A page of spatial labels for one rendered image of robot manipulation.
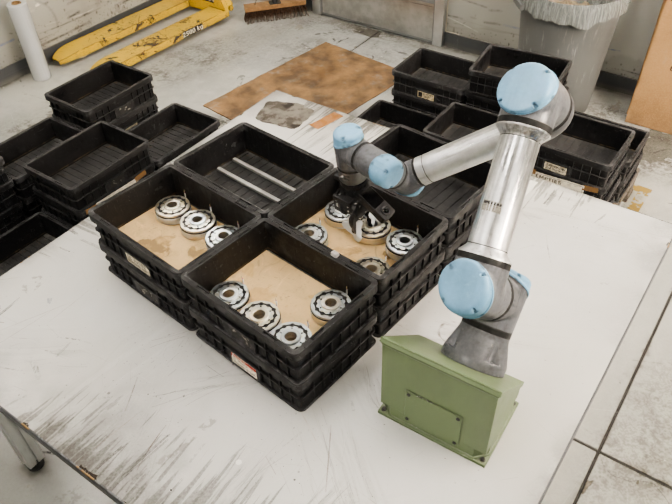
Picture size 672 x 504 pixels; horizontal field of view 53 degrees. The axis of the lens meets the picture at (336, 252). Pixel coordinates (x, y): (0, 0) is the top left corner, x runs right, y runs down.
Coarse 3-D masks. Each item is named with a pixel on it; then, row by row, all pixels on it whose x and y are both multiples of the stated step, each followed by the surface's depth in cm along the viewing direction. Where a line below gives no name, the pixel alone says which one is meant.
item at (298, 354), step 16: (256, 224) 180; (272, 224) 180; (304, 240) 175; (208, 256) 171; (192, 272) 168; (352, 272) 166; (192, 288) 164; (368, 288) 161; (224, 304) 159; (352, 304) 158; (240, 320) 156; (336, 320) 154; (256, 336) 154; (272, 336) 151; (320, 336) 151; (288, 352) 148; (304, 352) 149
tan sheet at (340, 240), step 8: (312, 216) 198; (320, 216) 198; (328, 232) 192; (336, 232) 192; (344, 232) 192; (328, 240) 190; (336, 240) 190; (344, 240) 190; (352, 240) 190; (336, 248) 187; (344, 248) 187; (352, 248) 187; (360, 248) 187; (368, 248) 187; (376, 248) 187; (384, 248) 187; (352, 256) 185; (360, 256) 185; (368, 256) 184; (376, 256) 184; (384, 256) 184; (392, 264) 182
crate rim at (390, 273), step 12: (336, 168) 198; (300, 192) 190; (384, 192) 189; (288, 204) 187; (408, 204) 185; (432, 216) 181; (288, 228) 179; (444, 228) 178; (312, 240) 175; (432, 240) 176; (408, 252) 170; (420, 252) 173; (396, 264) 168; (372, 276) 164; (384, 276) 164
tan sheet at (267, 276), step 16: (272, 256) 186; (240, 272) 181; (256, 272) 181; (272, 272) 181; (288, 272) 181; (256, 288) 177; (272, 288) 176; (288, 288) 176; (304, 288) 176; (320, 288) 176; (288, 304) 172; (304, 304) 172; (288, 320) 168; (304, 320) 168
